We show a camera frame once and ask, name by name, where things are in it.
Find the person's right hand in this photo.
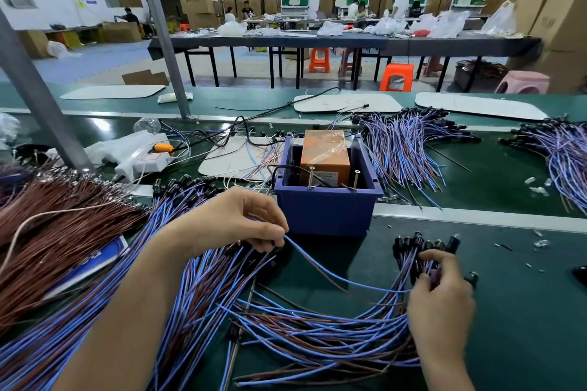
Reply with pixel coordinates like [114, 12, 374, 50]
[407, 248, 476, 358]

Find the person's left hand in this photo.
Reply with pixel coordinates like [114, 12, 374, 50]
[166, 186, 290, 263]

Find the single blue brown wire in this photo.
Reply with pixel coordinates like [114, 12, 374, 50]
[282, 234, 413, 295]

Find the bundle of blue brown wires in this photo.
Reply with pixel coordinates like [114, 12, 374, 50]
[219, 232, 480, 388]

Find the person's left forearm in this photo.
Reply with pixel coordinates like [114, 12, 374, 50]
[53, 225, 190, 391]

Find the person's right forearm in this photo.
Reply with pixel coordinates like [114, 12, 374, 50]
[418, 349, 478, 391]

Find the blue plastic bin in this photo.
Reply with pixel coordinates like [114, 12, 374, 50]
[274, 131, 385, 238]

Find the white rounded board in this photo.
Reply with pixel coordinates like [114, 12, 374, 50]
[60, 84, 167, 100]
[198, 136, 288, 181]
[293, 93, 404, 114]
[415, 92, 549, 122]

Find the orange box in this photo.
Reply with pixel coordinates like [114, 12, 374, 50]
[300, 129, 352, 188]

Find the white plastic packaging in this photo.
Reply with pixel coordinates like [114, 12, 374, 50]
[45, 131, 176, 183]

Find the blue white paper sheet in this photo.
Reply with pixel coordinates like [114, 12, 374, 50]
[40, 235, 129, 300]

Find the small white packet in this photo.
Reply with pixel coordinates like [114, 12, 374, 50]
[157, 92, 194, 105]

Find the orange plastic stool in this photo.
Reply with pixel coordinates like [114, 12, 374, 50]
[308, 47, 331, 74]
[379, 62, 415, 92]

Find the flat cardboard piece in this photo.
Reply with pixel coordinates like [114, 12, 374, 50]
[121, 69, 171, 87]

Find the pink plastic stool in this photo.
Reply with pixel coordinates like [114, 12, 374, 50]
[338, 47, 363, 77]
[494, 70, 550, 95]

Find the long black table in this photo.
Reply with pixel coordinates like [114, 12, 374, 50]
[147, 31, 545, 93]

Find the white plastic bag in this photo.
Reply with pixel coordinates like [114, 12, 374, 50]
[217, 21, 248, 37]
[409, 13, 437, 34]
[480, 0, 517, 36]
[46, 40, 74, 60]
[317, 20, 347, 37]
[428, 9, 471, 40]

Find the black crate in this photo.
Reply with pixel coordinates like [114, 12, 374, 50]
[452, 60, 509, 93]

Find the low brown cardboard box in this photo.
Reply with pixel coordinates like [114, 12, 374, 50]
[101, 21, 143, 44]

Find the clear plastic bag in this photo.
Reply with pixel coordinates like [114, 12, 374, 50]
[0, 113, 22, 144]

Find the pile of blue brown wires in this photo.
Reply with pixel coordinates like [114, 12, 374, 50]
[349, 107, 483, 211]
[0, 173, 287, 391]
[498, 117, 587, 218]

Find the black cable in bin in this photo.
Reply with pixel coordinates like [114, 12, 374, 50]
[268, 164, 336, 190]

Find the long black cable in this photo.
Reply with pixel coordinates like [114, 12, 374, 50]
[183, 87, 342, 152]

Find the thin white cable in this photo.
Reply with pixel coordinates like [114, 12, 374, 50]
[0, 200, 138, 277]

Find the thin grey metal post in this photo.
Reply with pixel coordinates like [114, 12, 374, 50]
[131, 0, 191, 120]

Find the thick grey metal post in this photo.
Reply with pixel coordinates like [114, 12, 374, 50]
[0, 7, 95, 174]

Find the wall of large cardboard boxes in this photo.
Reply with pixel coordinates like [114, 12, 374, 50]
[438, 0, 587, 94]

